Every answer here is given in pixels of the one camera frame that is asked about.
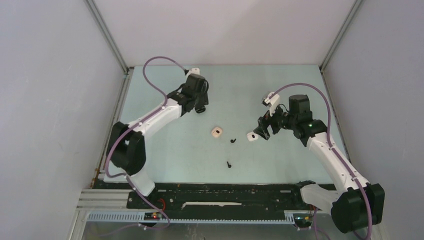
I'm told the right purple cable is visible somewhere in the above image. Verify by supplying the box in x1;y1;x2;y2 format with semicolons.
267;82;374;240

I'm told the aluminium extrusion left base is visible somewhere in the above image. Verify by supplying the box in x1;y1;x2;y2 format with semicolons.
76;189;130;211

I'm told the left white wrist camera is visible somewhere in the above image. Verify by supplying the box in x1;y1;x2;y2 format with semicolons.
184;67;200;77

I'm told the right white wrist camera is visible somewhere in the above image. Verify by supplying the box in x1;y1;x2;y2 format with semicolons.
261;92;280;117

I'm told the left aluminium frame post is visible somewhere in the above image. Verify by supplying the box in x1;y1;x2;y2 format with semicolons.
83;0;129;74

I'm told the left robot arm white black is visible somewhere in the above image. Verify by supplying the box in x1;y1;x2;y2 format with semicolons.
105;68;209;208

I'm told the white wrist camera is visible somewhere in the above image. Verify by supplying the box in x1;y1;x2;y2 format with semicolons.
261;92;280;117
184;67;200;77

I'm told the purple cable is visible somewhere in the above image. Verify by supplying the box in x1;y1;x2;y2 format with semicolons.
267;82;374;240
103;56;190;231

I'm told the black earbud charging case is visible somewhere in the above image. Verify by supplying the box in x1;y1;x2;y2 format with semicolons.
195;105;206;114

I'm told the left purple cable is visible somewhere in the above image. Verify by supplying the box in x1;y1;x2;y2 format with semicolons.
103;56;190;231

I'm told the aluminium frame post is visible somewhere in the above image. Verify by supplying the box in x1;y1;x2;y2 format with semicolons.
83;0;129;74
319;0;365;74

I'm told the right aluminium frame post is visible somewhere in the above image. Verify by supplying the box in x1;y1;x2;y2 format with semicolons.
319;0;365;74

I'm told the white earbud charging case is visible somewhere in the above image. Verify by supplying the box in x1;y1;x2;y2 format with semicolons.
246;131;259;142

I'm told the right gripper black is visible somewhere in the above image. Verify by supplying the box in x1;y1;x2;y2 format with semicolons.
253;101;297;140

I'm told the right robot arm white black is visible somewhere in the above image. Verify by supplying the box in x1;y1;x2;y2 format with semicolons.
250;92;385;233

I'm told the pink earbud charging case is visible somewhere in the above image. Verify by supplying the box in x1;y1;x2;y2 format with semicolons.
211;126;223;138

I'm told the white cable duct strip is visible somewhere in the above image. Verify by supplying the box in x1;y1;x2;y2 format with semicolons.
86;211;295;225

